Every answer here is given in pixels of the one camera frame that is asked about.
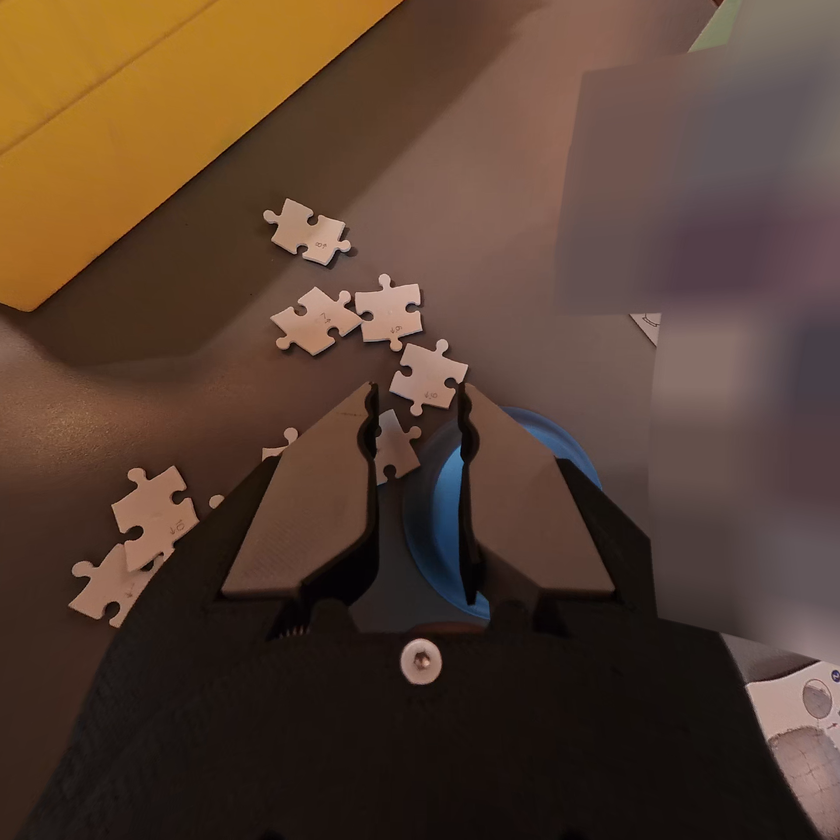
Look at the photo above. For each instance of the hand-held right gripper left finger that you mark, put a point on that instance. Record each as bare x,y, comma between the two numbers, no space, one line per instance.
302,518

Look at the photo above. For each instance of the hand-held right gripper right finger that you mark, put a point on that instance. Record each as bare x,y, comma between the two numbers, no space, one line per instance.
531,525

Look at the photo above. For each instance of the spread of puzzle pieces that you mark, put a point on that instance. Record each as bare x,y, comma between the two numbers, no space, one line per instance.
387,315

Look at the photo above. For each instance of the yellow plastic bin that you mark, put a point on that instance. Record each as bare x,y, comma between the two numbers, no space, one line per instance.
98,131

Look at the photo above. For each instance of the blue round stand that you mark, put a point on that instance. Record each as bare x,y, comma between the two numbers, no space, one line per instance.
433,512

